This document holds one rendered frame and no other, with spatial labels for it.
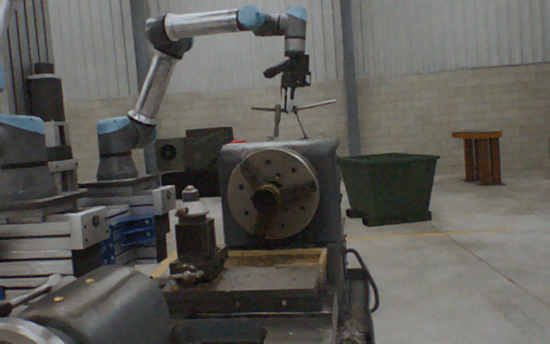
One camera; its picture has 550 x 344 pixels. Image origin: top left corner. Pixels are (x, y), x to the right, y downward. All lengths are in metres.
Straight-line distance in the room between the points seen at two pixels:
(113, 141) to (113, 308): 1.38
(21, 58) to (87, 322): 1.37
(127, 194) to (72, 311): 1.36
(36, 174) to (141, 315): 0.95
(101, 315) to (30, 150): 0.99
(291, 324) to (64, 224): 0.67
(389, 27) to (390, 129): 2.39
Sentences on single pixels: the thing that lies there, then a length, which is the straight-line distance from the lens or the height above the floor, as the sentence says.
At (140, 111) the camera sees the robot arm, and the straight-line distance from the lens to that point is 1.98.
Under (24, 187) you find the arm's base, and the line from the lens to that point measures 1.46.
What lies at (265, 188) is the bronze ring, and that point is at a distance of 1.53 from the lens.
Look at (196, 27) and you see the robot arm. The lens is 1.73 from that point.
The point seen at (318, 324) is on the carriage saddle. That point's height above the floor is 0.90.
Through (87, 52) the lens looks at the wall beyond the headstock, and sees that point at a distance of 12.85.
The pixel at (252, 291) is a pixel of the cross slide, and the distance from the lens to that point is 1.05.
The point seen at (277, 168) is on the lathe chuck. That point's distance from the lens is 1.66.
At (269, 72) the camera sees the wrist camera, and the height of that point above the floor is 1.49.
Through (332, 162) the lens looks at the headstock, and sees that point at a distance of 1.80.
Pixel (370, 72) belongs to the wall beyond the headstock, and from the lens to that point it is 11.89.
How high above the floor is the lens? 1.29
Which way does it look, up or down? 3 degrees down
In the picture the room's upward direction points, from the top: 4 degrees counter-clockwise
